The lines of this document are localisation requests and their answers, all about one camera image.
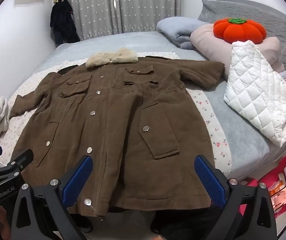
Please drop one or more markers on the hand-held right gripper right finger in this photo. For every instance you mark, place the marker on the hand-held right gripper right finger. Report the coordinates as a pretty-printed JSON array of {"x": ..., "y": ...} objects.
[{"x": 211, "y": 185}]

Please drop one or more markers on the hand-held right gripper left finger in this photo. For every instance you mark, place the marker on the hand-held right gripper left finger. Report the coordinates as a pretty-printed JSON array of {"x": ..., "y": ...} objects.
[{"x": 76, "y": 182}]

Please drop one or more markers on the brown coat with fur collar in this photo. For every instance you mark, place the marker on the brown coat with fur collar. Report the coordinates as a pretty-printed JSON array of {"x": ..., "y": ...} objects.
[{"x": 113, "y": 120}]

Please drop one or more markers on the grey bed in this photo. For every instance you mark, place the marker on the grey bed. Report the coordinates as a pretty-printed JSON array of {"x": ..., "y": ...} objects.
[{"x": 232, "y": 135}]

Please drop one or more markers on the smartphone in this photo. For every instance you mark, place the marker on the smartphone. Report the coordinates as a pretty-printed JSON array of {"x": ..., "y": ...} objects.
[{"x": 285, "y": 192}]

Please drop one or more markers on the cherry print cloth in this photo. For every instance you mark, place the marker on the cherry print cloth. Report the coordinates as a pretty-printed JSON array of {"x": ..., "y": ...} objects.
[{"x": 208, "y": 110}]

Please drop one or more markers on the white quilted jacket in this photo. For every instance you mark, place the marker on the white quilted jacket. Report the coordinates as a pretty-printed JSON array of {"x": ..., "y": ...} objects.
[{"x": 255, "y": 100}]

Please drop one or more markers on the pale pink pillow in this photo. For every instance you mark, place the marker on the pale pink pillow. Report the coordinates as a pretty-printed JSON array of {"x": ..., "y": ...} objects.
[{"x": 208, "y": 45}]

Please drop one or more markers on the dark hanging garment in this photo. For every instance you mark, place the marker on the dark hanging garment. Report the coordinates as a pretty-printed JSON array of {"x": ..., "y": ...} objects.
[{"x": 63, "y": 22}]

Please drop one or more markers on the orange pumpkin cushion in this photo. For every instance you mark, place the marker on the orange pumpkin cushion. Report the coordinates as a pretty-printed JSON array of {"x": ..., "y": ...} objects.
[{"x": 237, "y": 31}]

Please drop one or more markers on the light blue blanket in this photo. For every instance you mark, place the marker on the light blue blanket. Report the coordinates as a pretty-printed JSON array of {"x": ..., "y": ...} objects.
[{"x": 175, "y": 30}]

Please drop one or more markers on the grey quilted headboard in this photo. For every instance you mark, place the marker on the grey quilted headboard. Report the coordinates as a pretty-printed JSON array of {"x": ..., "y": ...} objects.
[{"x": 277, "y": 22}]

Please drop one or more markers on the grey dotted curtain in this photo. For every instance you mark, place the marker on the grey dotted curtain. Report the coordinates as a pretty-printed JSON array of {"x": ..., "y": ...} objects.
[{"x": 123, "y": 5}]

